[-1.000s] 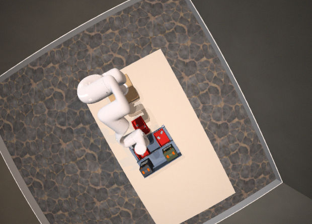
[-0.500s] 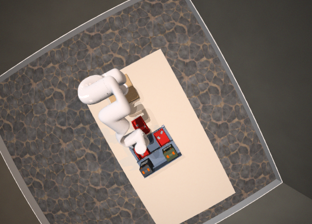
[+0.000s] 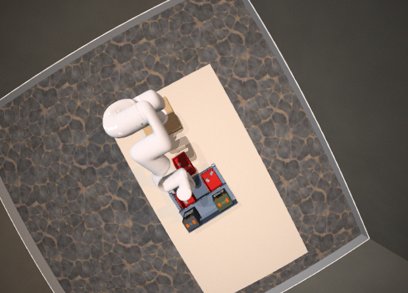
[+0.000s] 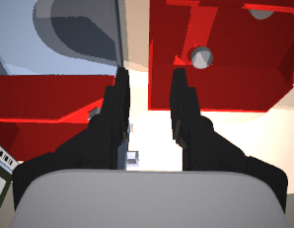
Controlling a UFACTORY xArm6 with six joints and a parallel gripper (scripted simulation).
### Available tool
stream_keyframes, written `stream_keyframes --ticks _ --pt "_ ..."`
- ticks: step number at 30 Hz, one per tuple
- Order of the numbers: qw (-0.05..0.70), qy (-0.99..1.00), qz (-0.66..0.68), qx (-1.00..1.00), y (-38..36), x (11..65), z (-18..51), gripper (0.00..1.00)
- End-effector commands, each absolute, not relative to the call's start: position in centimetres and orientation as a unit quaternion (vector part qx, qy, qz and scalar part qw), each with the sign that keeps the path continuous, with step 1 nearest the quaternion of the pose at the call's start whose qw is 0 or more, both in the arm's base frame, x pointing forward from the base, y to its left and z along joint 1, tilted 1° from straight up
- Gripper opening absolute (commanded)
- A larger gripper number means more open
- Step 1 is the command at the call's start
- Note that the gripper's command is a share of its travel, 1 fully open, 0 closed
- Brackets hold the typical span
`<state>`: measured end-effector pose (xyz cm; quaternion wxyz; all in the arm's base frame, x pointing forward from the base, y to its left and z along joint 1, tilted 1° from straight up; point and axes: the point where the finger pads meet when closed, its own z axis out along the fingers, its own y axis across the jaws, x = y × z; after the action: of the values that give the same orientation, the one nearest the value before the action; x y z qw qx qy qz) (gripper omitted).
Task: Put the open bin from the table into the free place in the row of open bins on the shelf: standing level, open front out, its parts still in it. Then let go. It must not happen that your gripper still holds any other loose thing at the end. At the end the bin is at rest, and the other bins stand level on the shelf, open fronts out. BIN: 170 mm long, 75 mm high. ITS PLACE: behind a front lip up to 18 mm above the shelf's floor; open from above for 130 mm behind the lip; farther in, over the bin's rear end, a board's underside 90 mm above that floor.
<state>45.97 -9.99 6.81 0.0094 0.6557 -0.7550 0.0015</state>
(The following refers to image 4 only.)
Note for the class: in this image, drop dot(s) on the red bin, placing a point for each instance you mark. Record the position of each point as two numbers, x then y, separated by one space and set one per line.
41 101
253 60

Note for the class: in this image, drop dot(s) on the small grey block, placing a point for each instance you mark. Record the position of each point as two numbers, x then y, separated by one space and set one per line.
93 112

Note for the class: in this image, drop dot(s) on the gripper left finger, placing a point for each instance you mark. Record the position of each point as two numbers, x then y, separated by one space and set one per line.
95 146

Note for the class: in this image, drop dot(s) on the grey steel disc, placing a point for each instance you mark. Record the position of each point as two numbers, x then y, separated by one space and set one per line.
260 15
201 57

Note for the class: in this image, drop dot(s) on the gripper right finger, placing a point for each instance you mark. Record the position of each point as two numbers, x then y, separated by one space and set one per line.
204 149

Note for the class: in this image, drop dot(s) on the dark green tool case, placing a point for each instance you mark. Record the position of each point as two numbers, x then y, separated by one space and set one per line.
5 181

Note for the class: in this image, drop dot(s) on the dark grey metal shelf rack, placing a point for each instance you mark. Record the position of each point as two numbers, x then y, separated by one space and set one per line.
63 37

